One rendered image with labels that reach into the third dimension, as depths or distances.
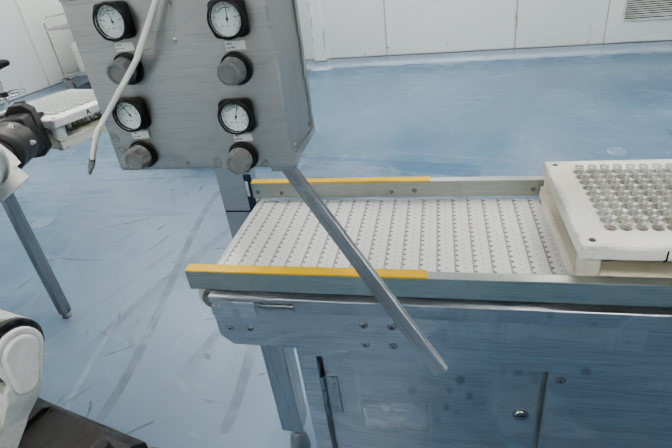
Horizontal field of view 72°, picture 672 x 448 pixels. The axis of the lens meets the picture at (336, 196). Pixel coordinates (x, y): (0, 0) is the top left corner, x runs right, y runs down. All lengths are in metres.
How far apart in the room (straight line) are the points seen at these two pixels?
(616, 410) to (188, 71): 0.77
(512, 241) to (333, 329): 0.30
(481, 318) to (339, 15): 5.23
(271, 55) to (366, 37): 5.21
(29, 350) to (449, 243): 0.98
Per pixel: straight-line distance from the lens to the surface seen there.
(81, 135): 1.25
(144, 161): 0.57
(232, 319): 0.74
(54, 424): 1.65
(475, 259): 0.71
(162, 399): 1.81
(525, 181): 0.85
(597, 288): 0.64
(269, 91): 0.49
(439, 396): 0.85
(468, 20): 5.51
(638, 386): 0.86
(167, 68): 0.53
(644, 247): 0.65
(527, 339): 0.69
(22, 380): 1.33
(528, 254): 0.73
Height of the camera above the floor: 1.28
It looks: 28 degrees down
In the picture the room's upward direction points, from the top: 7 degrees counter-clockwise
